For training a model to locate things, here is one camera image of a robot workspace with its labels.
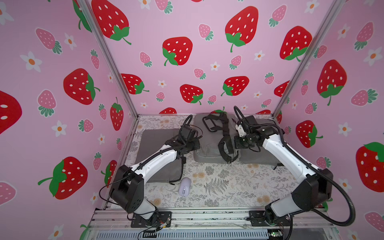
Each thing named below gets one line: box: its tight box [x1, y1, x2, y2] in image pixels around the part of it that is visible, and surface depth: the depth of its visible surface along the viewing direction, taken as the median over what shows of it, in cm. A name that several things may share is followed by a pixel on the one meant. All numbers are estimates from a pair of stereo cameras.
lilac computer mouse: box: [179, 177, 192, 197], surface depth 84 cm
